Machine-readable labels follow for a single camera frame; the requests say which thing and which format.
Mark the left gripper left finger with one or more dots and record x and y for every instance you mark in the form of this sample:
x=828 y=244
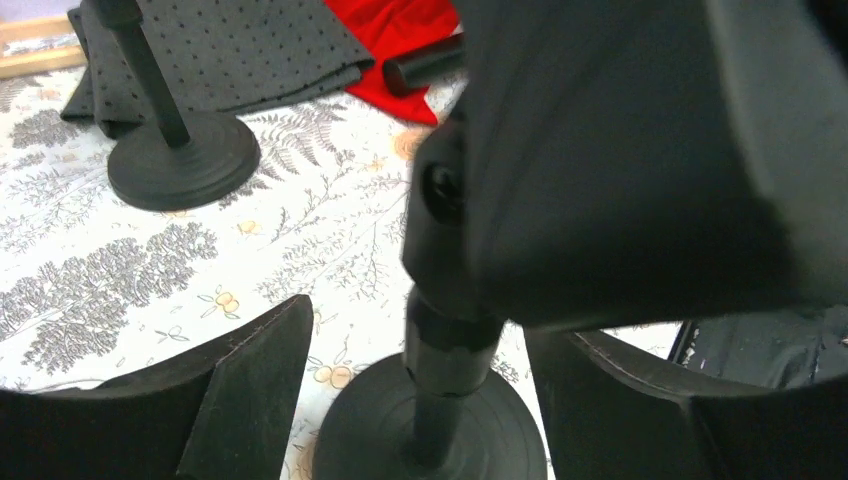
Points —
x=221 y=410

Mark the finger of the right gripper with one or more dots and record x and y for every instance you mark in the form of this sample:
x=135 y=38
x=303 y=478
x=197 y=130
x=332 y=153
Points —
x=634 y=161

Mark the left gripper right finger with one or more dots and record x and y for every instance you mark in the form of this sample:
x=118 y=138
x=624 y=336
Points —
x=613 y=411

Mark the black mic stand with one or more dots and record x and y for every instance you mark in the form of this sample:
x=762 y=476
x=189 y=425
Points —
x=437 y=410
x=180 y=161

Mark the black mic stand back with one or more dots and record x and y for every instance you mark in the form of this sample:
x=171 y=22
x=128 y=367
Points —
x=180 y=161

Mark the floral table mat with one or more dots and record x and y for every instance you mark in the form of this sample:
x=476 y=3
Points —
x=92 y=288

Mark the plain black microphone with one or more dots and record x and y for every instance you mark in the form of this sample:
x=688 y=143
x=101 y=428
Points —
x=405 y=73

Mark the red t-shirt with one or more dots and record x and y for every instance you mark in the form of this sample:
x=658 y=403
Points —
x=388 y=28

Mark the grey dotted cloth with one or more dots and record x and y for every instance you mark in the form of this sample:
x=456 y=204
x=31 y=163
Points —
x=237 y=56

